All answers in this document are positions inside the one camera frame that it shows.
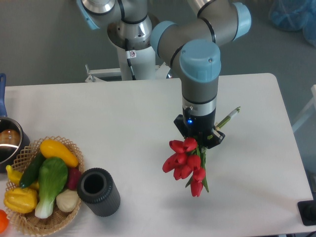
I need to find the green cucumber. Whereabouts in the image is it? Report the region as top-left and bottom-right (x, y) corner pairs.
(19, 152), (46, 189)

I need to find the red tulip bouquet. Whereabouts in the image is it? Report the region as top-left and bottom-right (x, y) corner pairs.
(162, 107), (240, 197)

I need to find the small yellow gourd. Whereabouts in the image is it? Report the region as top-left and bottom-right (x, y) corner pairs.
(5, 165), (39, 191)

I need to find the blue plastic bag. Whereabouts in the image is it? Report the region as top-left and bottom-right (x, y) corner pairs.
(269, 0), (316, 46)

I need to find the dark grey ribbed vase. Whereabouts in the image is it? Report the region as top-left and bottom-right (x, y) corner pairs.
(77, 168), (120, 217)

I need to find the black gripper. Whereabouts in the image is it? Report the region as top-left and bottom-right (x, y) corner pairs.
(174, 107), (225, 149)

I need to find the red radish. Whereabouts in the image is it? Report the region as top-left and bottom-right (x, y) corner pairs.
(66, 168), (81, 191)

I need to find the white frame at right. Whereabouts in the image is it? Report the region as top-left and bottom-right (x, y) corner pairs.
(292, 84), (316, 133)

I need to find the woven wicker basket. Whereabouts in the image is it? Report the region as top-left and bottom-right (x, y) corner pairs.
(3, 136), (84, 237)

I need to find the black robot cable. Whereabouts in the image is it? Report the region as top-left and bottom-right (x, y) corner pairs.
(124, 38), (137, 81)

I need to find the green bok choy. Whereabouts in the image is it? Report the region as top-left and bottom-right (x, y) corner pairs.
(35, 157), (68, 219)

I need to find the yellow squash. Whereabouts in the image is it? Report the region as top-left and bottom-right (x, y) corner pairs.
(39, 139), (79, 168)

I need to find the orange fruit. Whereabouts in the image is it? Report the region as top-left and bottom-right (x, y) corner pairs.
(0, 210), (9, 234)

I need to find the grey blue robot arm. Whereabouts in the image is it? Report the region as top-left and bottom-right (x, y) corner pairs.
(77, 0), (251, 149)

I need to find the blue handled metal pot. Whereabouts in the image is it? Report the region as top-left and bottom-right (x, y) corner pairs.
(0, 73), (30, 173)

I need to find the black device at edge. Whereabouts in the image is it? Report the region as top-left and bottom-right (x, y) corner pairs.
(297, 200), (316, 226)

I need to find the yellow bell pepper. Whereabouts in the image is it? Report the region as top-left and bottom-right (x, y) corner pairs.
(3, 188), (38, 214)

